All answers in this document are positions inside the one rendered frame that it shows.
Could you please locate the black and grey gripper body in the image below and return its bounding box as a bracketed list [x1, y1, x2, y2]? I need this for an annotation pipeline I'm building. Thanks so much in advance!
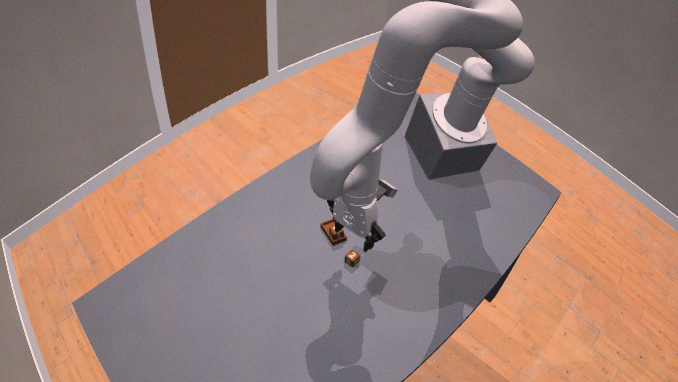
[333, 196, 378, 238]

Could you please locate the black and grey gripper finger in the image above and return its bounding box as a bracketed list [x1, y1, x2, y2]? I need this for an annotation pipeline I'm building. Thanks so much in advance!
[363, 220, 386, 252]
[327, 199, 344, 232]

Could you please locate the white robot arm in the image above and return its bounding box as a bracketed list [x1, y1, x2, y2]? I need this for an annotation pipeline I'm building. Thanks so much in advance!
[310, 0, 534, 205]

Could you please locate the orange-brown number cube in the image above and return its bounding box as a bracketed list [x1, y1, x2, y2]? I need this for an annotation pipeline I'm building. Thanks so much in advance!
[344, 250, 360, 267]
[329, 225, 344, 241]

